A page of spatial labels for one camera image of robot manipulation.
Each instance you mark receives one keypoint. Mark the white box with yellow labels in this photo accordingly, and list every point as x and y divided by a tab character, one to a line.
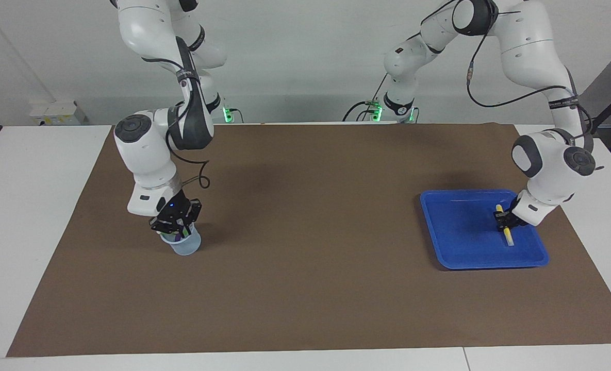
52	116

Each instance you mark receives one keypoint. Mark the brown table mat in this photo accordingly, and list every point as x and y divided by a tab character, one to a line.
305	288

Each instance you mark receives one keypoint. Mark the blue plastic tray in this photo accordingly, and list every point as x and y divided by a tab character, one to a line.
465	232

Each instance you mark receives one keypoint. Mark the clear plastic cup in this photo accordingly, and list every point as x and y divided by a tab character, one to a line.
186	248

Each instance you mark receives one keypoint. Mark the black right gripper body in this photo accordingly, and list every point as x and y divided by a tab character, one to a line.
176	208

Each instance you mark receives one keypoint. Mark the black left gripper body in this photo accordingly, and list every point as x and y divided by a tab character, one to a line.
514	219

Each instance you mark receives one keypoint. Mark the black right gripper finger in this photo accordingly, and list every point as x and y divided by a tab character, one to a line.
167	230
190	226

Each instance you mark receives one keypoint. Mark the yellow pen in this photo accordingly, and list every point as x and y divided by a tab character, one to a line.
509	238

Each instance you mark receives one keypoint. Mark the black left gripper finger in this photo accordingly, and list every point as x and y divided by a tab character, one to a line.
501	215
505	226

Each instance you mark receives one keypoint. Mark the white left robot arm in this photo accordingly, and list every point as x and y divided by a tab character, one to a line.
547	165

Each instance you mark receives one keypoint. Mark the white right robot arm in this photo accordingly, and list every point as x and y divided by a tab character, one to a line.
145	149

